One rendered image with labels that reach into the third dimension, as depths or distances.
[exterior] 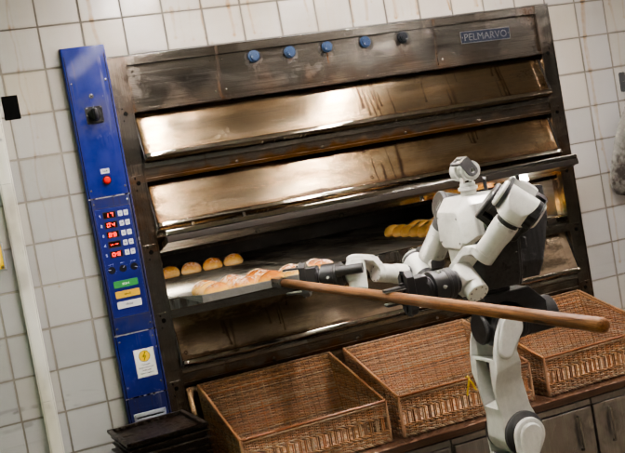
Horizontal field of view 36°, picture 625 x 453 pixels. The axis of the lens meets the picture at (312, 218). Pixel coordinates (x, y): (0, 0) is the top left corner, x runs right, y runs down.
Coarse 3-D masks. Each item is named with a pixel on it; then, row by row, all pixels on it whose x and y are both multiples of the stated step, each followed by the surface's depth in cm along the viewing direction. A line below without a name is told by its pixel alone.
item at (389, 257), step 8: (560, 216) 427; (552, 224) 425; (560, 224) 426; (408, 248) 401; (416, 248) 402; (376, 256) 395; (384, 256) 397; (392, 256) 398; (400, 256) 399; (176, 304) 366; (184, 304) 367; (192, 304) 368
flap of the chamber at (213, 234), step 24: (528, 168) 404; (552, 168) 409; (408, 192) 385; (432, 192) 389; (456, 192) 406; (288, 216) 367; (312, 216) 373; (336, 216) 389; (168, 240) 351; (192, 240) 358; (216, 240) 373
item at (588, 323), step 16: (304, 288) 320; (320, 288) 307; (336, 288) 296; (352, 288) 286; (416, 304) 250; (432, 304) 241; (448, 304) 234; (464, 304) 228; (480, 304) 222; (496, 304) 217; (528, 320) 204; (544, 320) 199; (560, 320) 194; (576, 320) 189; (592, 320) 185
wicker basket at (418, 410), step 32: (352, 352) 387; (384, 352) 391; (416, 352) 395; (448, 352) 399; (384, 384) 353; (416, 384) 391; (448, 384) 350; (416, 416) 367; (448, 416) 351; (480, 416) 355
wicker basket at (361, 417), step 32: (224, 384) 368; (256, 384) 372; (288, 384) 376; (320, 384) 380; (352, 384) 366; (224, 416) 365; (256, 416) 369; (288, 416) 372; (320, 416) 376; (352, 416) 338; (384, 416) 342; (224, 448) 344; (256, 448) 325; (288, 448) 329; (320, 448) 333; (352, 448) 338
